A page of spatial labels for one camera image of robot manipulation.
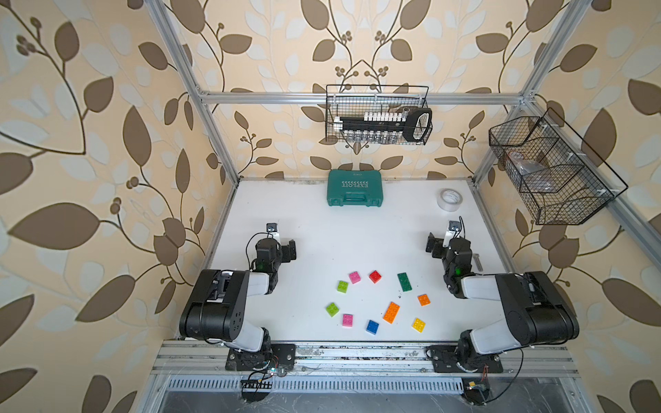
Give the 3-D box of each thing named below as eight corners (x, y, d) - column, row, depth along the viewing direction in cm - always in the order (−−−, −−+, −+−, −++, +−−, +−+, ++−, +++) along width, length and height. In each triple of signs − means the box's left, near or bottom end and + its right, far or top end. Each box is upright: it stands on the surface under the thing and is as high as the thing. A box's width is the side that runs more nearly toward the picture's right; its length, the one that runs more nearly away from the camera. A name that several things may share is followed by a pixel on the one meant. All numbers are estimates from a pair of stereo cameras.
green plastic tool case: (327, 208, 113) (326, 200, 109) (328, 177, 125) (327, 169, 121) (383, 208, 113) (384, 200, 109) (379, 177, 125) (380, 169, 121)
